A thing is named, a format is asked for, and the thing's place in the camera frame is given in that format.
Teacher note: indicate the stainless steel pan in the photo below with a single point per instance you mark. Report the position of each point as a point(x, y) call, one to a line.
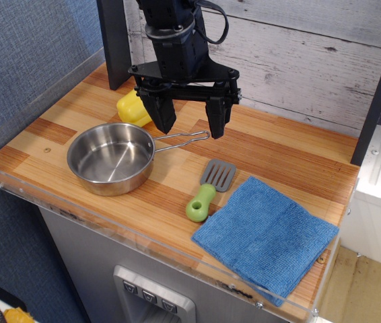
point(115, 158)

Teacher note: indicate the yellow toy bell pepper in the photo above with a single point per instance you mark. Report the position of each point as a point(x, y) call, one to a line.
point(131, 110)

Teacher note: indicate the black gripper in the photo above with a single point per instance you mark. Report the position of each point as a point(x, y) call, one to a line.
point(184, 71)

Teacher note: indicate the left dark frame post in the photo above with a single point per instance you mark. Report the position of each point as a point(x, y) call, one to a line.
point(117, 53)

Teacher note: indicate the silver dispenser button panel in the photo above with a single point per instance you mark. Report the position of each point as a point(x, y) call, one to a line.
point(144, 300)

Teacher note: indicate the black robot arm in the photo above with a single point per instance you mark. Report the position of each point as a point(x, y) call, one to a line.
point(169, 14)

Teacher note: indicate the green handled grey spatula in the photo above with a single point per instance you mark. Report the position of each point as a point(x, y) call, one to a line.
point(217, 177)

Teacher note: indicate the clear acrylic table guard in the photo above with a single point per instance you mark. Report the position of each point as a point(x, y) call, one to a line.
point(311, 165)

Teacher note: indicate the grey toy fridge cabinet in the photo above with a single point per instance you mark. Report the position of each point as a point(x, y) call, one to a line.
point(159, 248)

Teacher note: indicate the yellow object bottom corner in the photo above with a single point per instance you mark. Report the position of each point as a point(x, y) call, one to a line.
point(17, 315)

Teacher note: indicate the blue folded cloth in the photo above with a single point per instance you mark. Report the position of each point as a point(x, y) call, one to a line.
point(266, 238)

